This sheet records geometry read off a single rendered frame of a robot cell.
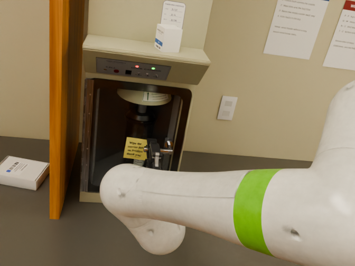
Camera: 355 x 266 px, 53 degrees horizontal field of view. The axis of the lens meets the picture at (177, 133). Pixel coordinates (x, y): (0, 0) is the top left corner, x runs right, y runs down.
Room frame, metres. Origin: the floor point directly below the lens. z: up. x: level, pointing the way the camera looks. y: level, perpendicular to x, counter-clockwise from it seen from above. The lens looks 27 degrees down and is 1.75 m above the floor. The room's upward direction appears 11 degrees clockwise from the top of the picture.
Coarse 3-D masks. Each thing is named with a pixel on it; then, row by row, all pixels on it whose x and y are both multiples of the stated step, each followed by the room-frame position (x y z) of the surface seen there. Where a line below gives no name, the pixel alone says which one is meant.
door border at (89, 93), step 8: (88, 80) 0.93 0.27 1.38; (88, 88) 0.93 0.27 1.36; (88, 96) 0.93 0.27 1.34; (88, 104) 0.93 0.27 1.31; (88, 112) 0.93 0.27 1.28; (88, 120) 0.93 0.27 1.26; (88, 128) 0.93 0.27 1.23; (88, 136) 0.93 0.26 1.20; (88, 144) 0.93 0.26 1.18; (88, 152) 0.93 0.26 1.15; (88, 160) 0.93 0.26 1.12; (80, 168) 0.93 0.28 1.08; (88, 168) 0.94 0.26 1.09; (80, 184) 0.93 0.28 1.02
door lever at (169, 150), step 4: (168, 144) 0.97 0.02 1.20; (172, 144) 0.98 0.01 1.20; (144, 148) 0.92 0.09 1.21; (160, 148) 0.93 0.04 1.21; (164, 148) 0.94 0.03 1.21; (168, 148) 0.94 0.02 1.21; (148, 152) 0.92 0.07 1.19; (164, 152) 0.93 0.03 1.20; (168, 152) 0.93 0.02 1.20; (172, 152) 0.94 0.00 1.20
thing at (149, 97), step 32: (96, 96) 0.94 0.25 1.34; (128, 96) 0.96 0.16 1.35; (160, 96) 0.97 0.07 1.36; (96, 128) 0.94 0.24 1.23; (128, 128) 0.96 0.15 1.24; (160, 128) 0.98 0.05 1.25; (96, 160) 0.94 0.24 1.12; (128, 160) 0.96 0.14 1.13; (160, 160) 0.98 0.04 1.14; (96, 192) 0.94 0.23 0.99
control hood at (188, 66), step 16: (96, 48) 0.84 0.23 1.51; (112, 48) 0.85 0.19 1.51; (128, 48) 0.87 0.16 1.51; (144, 48) 0.90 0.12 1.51; (192, 48) 1.00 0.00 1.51; (160, 64) 0.89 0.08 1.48; (176, 64) 0.89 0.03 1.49; (192, 64) 0.89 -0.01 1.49; (208, 64) 0.89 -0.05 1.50; (160, 80) 0.96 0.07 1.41; (176, 80) 0.96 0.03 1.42; (192, 80) 0.96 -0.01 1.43
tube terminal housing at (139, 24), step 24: (96, 0) 0.95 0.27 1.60; (120, 0) 0.96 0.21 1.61; (144, 0) 0.97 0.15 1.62; (168, 0) 0.98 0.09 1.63; (192, 0) 1.00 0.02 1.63; (96, 24) 0.95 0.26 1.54; (120, 24) 0.96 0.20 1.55; (144, 24) 0.97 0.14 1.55; (192, 24) 1.00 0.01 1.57; (192, 96) 1.01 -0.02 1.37
